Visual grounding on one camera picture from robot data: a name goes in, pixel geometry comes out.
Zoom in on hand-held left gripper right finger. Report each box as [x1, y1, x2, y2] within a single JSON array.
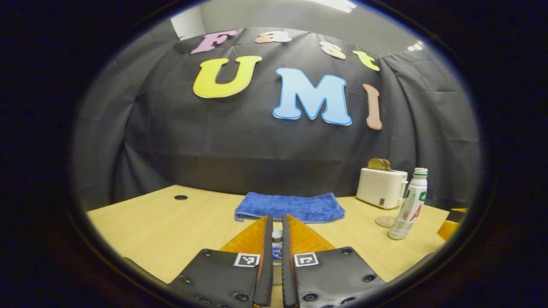
[[281, 214, 388, 308]]

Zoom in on ceiling light panel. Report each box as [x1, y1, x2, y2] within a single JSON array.
[[308, 0, 358, 13]]

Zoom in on blue towel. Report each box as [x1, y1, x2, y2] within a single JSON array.
[[235, 192, 346, 224]]

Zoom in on white toaster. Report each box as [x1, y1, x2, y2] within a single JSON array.
[[356, 168, 408, 210]]

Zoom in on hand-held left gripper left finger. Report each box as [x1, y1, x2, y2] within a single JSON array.
[[169, 215, 274, 308]]

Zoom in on white water bottle green label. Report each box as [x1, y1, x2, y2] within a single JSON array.
[[387, 167, 429, 240]]

